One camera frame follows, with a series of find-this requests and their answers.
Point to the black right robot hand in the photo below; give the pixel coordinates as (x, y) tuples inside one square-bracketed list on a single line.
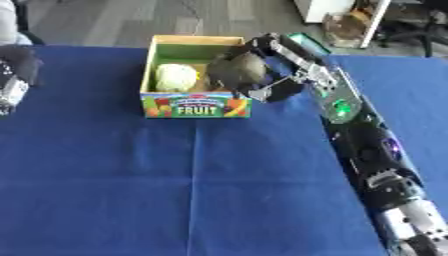
[(283, 91)]

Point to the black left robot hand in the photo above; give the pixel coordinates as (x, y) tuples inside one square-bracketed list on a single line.
[(21, 65)]

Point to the dark green round toy fruit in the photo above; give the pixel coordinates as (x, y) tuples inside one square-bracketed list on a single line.
[(238, 70)]

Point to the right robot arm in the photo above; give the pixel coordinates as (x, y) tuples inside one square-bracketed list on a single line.
[(373, 150)]

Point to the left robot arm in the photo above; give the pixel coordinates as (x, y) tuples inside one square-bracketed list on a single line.
[(10, 95)]

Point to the tan cardboard box green inside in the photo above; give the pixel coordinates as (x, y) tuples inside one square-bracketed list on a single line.
[(195, 108)]

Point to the brown bag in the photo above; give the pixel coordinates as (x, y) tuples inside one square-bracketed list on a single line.
[(348, 26)]

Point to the white cabinet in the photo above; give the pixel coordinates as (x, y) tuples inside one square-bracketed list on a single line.
[(324, 8)]

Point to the pale green toy cabbage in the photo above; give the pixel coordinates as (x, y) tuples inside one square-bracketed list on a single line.
[(176, 77)]

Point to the white panel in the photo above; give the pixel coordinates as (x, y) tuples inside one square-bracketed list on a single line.
[(376, 21)]

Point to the black office chair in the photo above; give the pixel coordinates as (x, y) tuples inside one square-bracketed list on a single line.
[(423, 26)]

